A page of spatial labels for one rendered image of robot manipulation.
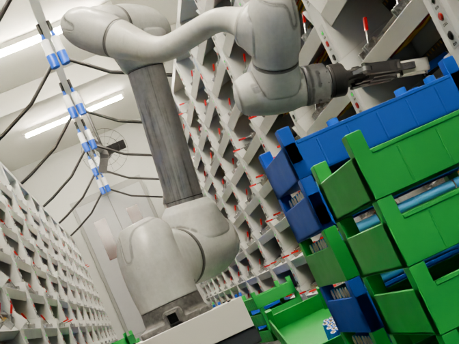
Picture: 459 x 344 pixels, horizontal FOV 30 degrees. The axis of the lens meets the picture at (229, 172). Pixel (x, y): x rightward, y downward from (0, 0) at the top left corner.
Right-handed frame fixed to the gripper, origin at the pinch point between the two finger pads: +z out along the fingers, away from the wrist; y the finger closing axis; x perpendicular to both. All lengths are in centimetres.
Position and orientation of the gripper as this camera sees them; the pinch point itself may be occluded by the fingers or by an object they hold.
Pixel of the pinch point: (412, 67)
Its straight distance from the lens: 200.8
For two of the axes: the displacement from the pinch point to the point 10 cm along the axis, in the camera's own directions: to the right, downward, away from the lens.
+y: 1.2, -1.9, -9.7
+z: 9.7, -1.8, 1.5
